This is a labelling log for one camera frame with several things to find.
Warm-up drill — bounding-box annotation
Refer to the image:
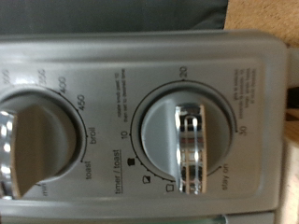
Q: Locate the silver oven knob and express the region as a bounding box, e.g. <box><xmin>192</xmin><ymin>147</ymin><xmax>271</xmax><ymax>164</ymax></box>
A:
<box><xmin>0</xmin><ymin>88</ymin><xmax>79</xmax><ymax>201</ymax></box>
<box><xmin>139</xmin><ymin>92</ymin><xmax>234</xmax><ymax>196</ymax></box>

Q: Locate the grey curtain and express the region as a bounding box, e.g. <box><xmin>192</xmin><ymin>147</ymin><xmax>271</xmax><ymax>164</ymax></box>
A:
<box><xmin>0</xmin><ymin>0</ymin><xmax>230</xmax><ymax>35</ymax></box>

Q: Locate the silver toaster oven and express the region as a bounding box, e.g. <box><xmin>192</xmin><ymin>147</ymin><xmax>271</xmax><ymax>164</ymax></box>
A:
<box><xmin>0</xmin><ymin>29</ymin><xmax>299</xmax><ymax>224</ymax></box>

